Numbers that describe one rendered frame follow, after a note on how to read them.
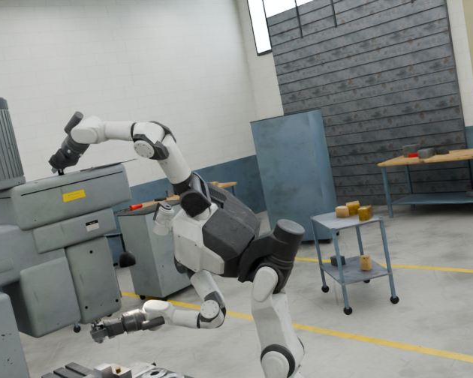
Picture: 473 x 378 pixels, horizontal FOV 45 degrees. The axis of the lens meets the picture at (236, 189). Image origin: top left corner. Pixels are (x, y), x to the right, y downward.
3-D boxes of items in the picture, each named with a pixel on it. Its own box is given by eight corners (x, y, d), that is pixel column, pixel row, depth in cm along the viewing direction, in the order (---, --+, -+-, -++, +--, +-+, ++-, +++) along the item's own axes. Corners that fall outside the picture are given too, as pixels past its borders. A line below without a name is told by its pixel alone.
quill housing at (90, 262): (101, 304, 246) (85, 232, 242) (126, 310, 230) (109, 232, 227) (60, 320, 233) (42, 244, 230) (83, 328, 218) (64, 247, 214)
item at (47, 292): (56, 313, 235) (41, 252, 232) (83, 320, 216) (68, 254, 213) (10, 331, 222) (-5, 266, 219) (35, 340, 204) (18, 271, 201)
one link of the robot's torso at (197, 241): (266, 252, 251) (197, 217, 262) (274, 200, 227) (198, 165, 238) (230, 301, 233) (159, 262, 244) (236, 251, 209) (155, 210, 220)
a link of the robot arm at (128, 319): (100, 315, 239) (128, 307, 244) (106, 337, 241) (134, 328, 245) (105, 323, 228) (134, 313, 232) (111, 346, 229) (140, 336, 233)
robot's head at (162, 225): (175, 235, 242) (158, 226, 244) (181, 214, 238) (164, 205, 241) (167, 239, 236) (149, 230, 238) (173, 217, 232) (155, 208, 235)
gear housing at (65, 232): (89, 229, 246) (84, 207, 245) (119, 230, 227) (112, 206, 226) (13, 253, 224) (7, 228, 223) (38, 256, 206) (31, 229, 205)
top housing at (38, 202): (103, 202, 251) (95, 166, 250) (135, 200, 232) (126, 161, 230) (-5, 231, 221) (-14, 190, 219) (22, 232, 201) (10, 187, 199)
